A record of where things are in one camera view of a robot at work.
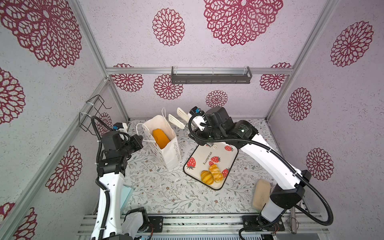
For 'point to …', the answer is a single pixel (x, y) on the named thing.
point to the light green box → (125, 193)
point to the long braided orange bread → (160, 138)
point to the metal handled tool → (293, 221)
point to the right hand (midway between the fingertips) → (192, 128)
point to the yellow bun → (207, 177)
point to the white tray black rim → (202, 156)
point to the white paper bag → (169, 156)
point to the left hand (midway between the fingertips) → (142, 139)
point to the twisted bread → (218, 176)
